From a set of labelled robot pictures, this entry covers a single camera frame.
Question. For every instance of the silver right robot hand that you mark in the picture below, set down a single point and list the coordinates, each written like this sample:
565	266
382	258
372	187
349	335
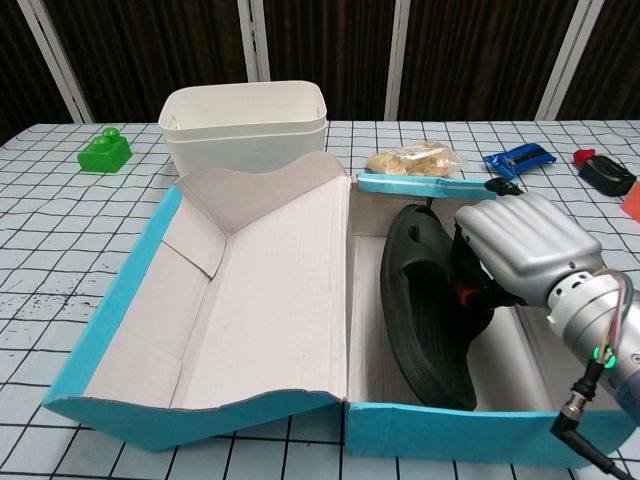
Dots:
530	240

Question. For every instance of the black slipper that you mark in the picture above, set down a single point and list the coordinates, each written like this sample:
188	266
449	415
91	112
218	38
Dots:
425	320

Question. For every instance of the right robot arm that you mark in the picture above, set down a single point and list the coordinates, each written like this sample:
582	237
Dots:
595	310

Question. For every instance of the blue and white shoe box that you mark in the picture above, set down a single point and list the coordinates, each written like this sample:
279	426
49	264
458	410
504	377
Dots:
280	280

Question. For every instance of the blue snack packet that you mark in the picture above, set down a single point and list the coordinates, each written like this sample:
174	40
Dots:
520	159

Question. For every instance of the black bottle red cap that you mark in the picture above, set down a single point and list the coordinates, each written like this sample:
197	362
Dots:
605	175

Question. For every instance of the orange cube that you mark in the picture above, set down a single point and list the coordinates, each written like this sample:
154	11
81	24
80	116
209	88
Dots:
633	202

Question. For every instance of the clear bag of nuts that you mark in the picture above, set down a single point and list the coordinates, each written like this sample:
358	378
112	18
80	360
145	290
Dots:
415	159

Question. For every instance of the white plastic bin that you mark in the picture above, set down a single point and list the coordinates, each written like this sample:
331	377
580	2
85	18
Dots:
240	140

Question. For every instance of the green toy block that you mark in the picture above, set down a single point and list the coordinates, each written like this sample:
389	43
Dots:
105	157

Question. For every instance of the checked tablecloth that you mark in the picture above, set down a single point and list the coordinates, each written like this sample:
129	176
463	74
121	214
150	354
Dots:
75	225

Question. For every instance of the black folding screen white frame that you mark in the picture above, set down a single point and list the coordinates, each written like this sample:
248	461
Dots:
150	50

